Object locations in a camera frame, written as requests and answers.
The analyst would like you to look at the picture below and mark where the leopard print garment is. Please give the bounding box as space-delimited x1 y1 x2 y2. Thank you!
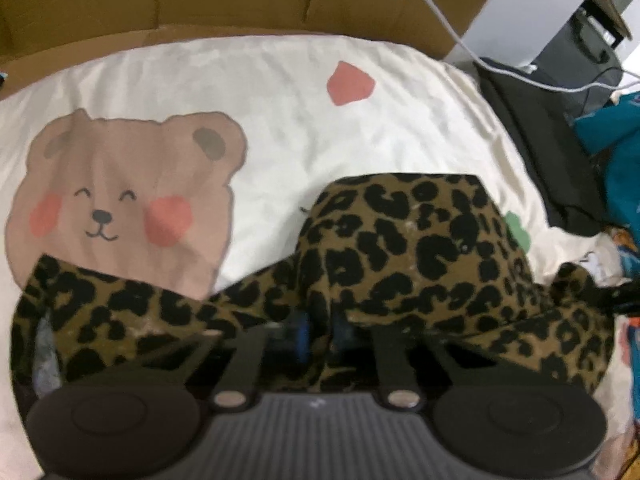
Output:
10 174 614 392

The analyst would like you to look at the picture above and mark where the cream bear print bedsheet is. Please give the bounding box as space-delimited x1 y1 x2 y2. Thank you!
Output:
1 36 636 479

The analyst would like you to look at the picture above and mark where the folded black garment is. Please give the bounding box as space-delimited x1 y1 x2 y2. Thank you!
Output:
474 65 606 237

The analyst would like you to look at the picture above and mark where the teal patterned fabric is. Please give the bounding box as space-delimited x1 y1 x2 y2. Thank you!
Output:
574 92 639 278

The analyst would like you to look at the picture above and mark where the dark grey bag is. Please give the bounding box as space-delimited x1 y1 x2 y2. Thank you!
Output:
533 12 623 124

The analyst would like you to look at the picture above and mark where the brown cardboard sheet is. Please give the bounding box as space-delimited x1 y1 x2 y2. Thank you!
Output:
1 0 488 96

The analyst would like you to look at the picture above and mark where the white cable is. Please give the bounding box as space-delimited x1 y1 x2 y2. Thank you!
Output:
389 0 640 94

